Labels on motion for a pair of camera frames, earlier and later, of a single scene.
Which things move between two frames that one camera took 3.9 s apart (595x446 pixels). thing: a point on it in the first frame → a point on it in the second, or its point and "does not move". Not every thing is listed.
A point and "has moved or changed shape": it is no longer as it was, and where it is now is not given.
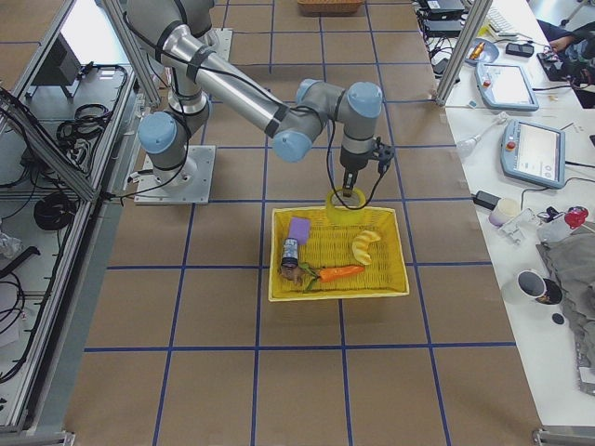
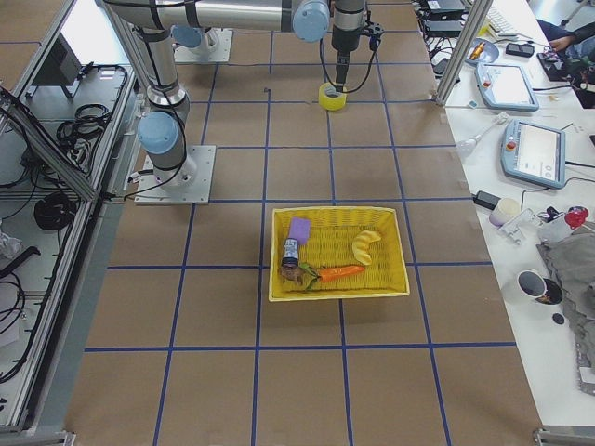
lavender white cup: (506, 210) does not move
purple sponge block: (299, 229) does not move
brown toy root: (292, 273) does not move
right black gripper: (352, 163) → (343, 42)
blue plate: (482, 50) does not move
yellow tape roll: (342, 215) has moved or changed shape
